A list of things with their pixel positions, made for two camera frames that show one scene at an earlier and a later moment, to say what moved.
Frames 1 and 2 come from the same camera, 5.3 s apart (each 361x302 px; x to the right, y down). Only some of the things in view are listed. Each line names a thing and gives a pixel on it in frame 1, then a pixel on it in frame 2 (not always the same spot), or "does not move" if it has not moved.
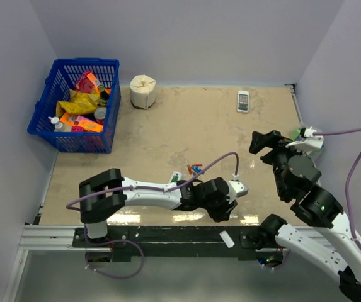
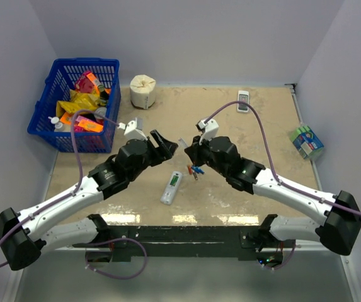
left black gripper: (223, 213) to (168, 146)
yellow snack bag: (79, 103) does not move
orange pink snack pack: (80, 123) does not move
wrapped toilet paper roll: (142, 90) does not move
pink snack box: (87, 83) does not move
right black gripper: (272, 139) to (194, 151)
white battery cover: (227, 238) to (182, 144)
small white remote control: (243, 101) does not move
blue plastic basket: (62, 77) does not move
